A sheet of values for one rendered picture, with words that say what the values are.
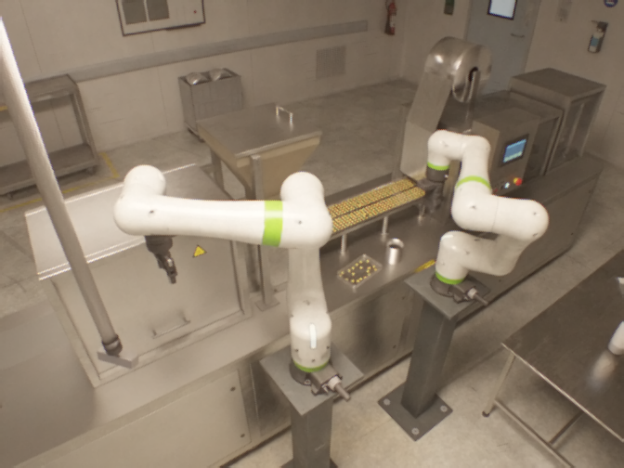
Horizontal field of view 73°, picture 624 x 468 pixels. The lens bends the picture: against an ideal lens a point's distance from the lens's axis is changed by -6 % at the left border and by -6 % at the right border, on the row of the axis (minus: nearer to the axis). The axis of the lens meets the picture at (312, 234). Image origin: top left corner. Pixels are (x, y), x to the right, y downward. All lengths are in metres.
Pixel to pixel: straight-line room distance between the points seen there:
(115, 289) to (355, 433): 1.48
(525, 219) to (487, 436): 1.51
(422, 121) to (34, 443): 2.10
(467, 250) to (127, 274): 1.21
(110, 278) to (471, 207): 1.15
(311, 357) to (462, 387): 1.49
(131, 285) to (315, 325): 0.64
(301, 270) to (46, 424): 1.04
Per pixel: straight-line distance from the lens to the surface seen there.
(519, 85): 3.21
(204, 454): 2.19
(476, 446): 2.59
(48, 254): 1.56
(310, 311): 1.40
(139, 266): 1.57
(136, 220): 1.09
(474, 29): 6.56
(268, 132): 1.66
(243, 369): 1.84
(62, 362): 1.98
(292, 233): 1.09
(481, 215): 1.38
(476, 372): 2.86
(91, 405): 1.80
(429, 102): 2.30
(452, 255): 1.75
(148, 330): 1.76
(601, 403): 2.07
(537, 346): 2.13
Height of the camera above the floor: 2.19
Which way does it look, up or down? 37 degrees down
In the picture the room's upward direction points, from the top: straight up
